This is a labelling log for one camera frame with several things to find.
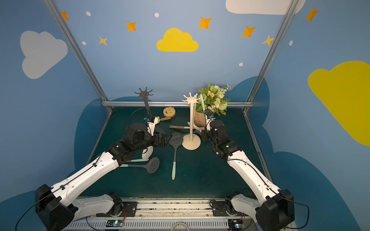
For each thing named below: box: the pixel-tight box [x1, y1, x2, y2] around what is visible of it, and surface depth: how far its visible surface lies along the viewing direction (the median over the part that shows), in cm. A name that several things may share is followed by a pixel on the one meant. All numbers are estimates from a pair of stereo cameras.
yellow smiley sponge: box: [162, 106, 176, 118], surface depth 118 cm
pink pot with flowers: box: [194, 83, 231, 128], surface depth 92 cm
